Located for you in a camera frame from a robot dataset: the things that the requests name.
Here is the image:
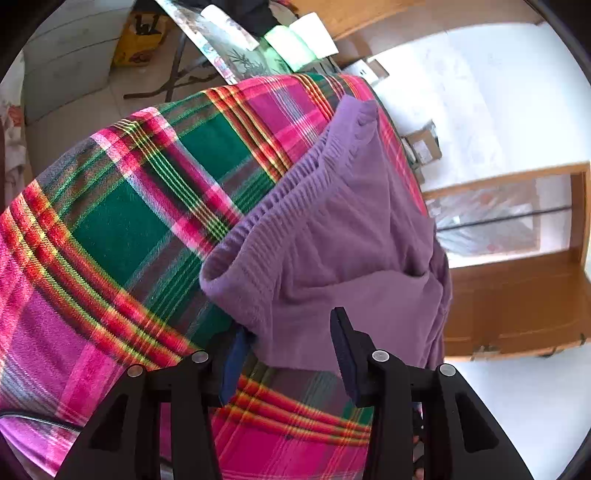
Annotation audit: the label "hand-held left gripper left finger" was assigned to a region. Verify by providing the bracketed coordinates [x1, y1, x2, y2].
[55, 330, 257, 480]

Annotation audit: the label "wooden wardrobe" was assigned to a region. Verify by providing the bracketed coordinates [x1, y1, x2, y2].
[286, 0, 426, 42]

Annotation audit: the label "yellow bag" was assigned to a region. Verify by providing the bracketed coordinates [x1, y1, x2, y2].
[113, 11, 171, 68]

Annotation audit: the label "wooden door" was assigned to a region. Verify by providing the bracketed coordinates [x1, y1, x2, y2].
[422, 161, 591, 363]

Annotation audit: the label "clear plastic door curtain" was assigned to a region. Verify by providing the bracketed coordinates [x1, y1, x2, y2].
[434, 178, 541, 257]

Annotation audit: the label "purple fleece pants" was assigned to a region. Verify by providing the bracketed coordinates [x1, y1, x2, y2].
[198, 96, 453, 386]

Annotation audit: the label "white cardboard box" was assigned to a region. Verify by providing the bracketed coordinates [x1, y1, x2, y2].
[355, 59, 391, 86]

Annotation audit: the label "floral cloth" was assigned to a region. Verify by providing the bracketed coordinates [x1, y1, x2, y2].
[0, 51, 28, 185]

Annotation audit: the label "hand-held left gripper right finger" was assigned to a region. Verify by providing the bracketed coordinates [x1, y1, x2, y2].
[330, 306, 536, 480]

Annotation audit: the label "brown cardboard box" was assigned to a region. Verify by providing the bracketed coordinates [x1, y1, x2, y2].
[402, 120, 444, 164]

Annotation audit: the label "plaid bed sheet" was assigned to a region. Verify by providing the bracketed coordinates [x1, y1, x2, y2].
[0, 71, 430, 480]

